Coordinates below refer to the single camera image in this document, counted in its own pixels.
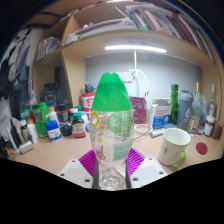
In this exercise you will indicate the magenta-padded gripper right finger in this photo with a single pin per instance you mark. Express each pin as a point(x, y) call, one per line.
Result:
point(148, 171)

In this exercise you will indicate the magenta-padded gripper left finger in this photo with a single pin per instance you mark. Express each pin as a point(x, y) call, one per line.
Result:
point(74, 171)

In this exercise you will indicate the clear bottle with green cap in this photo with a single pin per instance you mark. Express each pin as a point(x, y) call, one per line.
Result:
point(111, 96)

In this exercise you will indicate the pale teal hairbrush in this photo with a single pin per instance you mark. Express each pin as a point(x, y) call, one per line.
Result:
point(156, 133)

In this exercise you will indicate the dark supplement bottle green cap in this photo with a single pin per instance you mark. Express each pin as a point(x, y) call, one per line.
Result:
point(79, 128)

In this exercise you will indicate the white bottle with blue label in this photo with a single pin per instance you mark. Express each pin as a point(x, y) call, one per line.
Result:
point(53, 131)

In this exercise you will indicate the white bottle with orange cap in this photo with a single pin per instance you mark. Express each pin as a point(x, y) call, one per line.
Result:
point(33, 133)

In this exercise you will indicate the blue and white carton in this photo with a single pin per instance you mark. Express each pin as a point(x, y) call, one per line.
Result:
point(160, 115)

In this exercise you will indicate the flat round red coaster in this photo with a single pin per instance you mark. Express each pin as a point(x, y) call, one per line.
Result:
point(201, 148)

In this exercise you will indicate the magenta pouch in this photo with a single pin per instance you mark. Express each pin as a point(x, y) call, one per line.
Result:
point(138, 110)

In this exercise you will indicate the grey shaker bottle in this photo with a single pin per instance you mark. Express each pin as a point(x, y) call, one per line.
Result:
point(184, 113)

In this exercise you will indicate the green plastic container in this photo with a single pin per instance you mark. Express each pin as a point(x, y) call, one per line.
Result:
point(40, 111)

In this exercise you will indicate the red and white canister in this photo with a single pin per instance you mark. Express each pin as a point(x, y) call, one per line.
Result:
point(87, 101)

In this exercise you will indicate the green glass bottle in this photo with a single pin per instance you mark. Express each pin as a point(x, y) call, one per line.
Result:
point(174, 100)

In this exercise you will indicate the blue plastic bag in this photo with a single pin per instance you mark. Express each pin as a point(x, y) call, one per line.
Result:
point(201, 106)

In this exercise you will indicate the clear glass bottle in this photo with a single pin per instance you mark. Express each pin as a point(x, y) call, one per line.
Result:
point(212, 106)

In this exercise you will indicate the yellow-capped bottle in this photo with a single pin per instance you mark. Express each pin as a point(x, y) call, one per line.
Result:
point(197, 90)

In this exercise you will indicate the wooden shelf unit with books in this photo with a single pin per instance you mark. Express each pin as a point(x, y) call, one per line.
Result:
point(71, 66)

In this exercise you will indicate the hanging dark clothing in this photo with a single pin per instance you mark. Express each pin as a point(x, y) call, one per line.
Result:
point(18, 76)

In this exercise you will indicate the white LED light bar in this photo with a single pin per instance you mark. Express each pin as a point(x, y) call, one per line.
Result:
point(133, 48)

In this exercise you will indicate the white wall power outlet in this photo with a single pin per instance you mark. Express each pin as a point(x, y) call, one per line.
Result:
point(124, 76)

